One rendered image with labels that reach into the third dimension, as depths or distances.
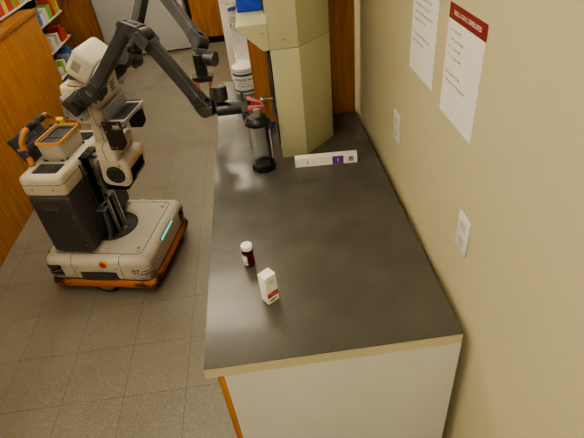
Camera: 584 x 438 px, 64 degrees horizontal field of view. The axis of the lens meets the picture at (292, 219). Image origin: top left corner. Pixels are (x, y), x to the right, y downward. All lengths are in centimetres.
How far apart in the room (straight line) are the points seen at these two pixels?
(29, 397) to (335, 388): 176
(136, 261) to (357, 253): 156
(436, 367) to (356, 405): 27
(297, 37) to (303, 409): 130
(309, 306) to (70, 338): 180
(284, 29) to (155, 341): 172
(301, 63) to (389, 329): 108
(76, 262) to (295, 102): 166
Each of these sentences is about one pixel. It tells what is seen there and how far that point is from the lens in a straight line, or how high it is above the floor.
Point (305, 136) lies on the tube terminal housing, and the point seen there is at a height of 103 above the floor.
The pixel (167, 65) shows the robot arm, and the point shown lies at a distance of 208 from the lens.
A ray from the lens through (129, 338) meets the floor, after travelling 277.
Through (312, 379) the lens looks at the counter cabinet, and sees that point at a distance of 138.
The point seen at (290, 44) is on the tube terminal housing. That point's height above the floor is 142.
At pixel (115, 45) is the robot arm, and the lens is 217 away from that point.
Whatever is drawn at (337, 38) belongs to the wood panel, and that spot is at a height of 131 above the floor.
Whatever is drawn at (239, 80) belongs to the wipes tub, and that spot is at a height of 103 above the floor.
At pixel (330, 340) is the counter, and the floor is 94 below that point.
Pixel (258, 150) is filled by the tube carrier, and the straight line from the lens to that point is 193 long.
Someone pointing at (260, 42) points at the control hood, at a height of 145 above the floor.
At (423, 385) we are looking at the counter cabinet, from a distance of 151.
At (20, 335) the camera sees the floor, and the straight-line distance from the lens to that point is 311.
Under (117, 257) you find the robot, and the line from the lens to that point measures 284.
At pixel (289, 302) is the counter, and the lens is 141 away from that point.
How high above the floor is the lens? 199
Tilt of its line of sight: 38 degrees down
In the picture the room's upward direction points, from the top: 7 degrees counter-clockwise
